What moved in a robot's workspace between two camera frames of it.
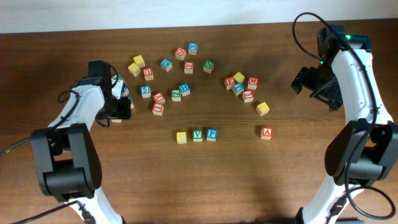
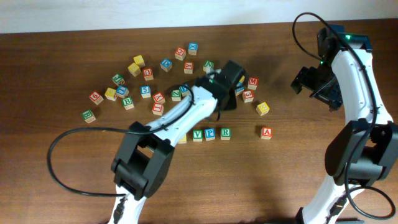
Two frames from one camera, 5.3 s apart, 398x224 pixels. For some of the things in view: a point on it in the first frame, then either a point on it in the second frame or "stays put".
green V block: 198,135 stays put
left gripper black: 123,108 to 232,101
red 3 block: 248,96 stays put
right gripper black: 306,81 stays put
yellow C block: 181,137 stays put
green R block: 117,121 to 225,134
